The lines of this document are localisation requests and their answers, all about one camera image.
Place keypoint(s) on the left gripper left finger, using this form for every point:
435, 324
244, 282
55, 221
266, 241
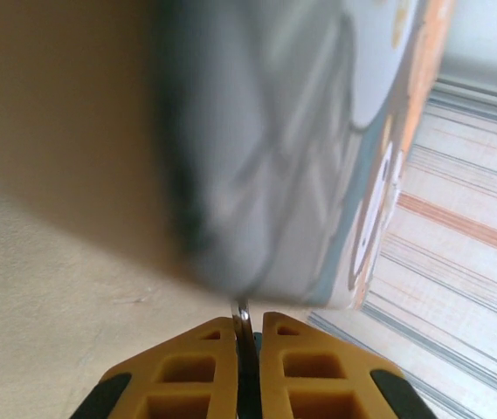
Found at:
178, 375

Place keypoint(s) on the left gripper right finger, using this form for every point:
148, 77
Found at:
318, 375

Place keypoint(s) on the silver key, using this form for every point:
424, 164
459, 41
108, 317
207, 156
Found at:
244, 340

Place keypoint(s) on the aluminium enclosure post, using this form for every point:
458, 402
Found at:
484, 89

